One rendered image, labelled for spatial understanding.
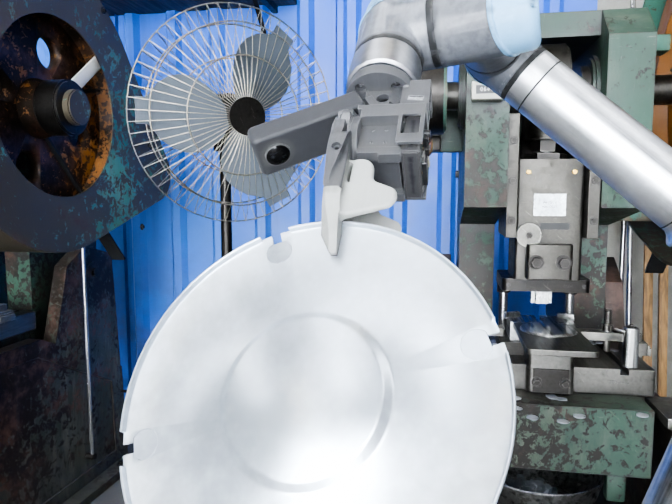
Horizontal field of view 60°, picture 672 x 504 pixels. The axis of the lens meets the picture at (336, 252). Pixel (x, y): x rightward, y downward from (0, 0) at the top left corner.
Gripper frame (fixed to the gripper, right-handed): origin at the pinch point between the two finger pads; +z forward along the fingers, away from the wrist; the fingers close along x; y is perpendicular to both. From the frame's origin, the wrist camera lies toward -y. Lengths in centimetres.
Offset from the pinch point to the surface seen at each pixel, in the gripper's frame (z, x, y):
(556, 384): -34, 89, 30
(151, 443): 16.0, 3.9, -11.4
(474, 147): -74, 55, 11
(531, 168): -75, 61, 24
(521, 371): -38, 89, 23
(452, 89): -92, 51, 6
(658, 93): -91, 54, 52
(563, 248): -60, 72, 31
